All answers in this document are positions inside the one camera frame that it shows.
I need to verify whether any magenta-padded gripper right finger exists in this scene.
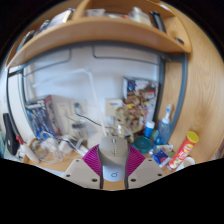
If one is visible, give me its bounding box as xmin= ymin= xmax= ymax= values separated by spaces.
xmin=124 ymin=144 xmax=165 ymax=190

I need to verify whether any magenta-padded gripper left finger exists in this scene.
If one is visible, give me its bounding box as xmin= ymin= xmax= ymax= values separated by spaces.
xmin=63 ymin=143 xmax=103 ymax=190

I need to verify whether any grey white computer mouse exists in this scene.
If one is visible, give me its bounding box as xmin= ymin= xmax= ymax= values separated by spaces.
xmin=97 ymin=135 xmax=130 ymax=183

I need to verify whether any blue tissue pack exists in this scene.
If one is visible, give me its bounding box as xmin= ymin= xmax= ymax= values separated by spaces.
xmin=151 ymin=148 xmax=173 ymax=168

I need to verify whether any teal round container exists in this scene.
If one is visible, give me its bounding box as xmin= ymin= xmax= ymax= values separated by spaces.
xmin=132 ymin=136 xmax=154 ymax=155

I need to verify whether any white power strip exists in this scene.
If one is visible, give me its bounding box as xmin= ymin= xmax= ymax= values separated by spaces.
xmin=59 ymin=138 xmax=88 ymax=157

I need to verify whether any red chips can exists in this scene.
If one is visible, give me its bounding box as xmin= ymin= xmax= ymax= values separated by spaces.
xmin=167 ymin=130 xmax=200 ymax=171

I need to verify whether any white mug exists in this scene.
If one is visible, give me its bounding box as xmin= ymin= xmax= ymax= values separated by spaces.
xmin=174 ymin=156 xmax=196 ymax=172

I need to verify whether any blue tube with white cap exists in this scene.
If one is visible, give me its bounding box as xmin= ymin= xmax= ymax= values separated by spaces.
xmin=144 ymin=120 xmax=156 ymax=139

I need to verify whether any blue spray bottle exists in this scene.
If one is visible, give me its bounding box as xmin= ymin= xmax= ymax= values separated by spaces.
xmin=154 ymin=103 xmax=173 ymax=145

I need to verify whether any blue robot model kit box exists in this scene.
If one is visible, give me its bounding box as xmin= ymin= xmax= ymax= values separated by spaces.
xmin=24 ymin=95 xmax=61 ymax=141

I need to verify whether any white desk lamp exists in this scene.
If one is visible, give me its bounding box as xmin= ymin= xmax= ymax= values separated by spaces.
xmin=33 ymin=67 xmax=109 ymax=138

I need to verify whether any colourful printed box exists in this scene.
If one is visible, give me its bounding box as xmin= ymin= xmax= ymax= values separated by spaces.
xmin=122 ymin=76 xmax=159 ymax=133

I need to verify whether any wooden shelf unit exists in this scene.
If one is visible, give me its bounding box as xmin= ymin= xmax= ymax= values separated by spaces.
xmin=4 ymin=0 xmax=193 ymax=69

